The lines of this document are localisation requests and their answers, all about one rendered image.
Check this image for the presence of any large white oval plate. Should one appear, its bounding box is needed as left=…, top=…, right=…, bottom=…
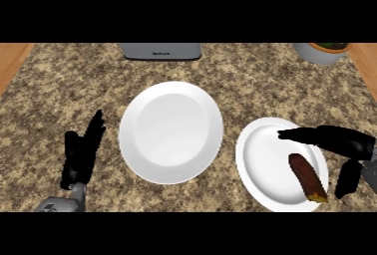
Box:
left=118, top=81, right=224, bottom=185

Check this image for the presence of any grey plant pot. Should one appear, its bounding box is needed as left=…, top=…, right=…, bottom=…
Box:
left=292, top=43, right=353, bottom=66

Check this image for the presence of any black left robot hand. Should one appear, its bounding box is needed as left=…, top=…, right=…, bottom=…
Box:
left=59, top=109, right=108, bottom=191

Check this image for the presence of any small white oval plate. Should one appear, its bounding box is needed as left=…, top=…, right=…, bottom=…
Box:
left=233, top=117, right=329, bottom=213

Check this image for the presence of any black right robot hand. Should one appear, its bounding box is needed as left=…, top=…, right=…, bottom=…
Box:
left=276, top=125, right=377, bottom=200

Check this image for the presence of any grey appliance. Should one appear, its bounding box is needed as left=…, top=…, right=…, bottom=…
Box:
left=119, top=43, right=202, bottom=62

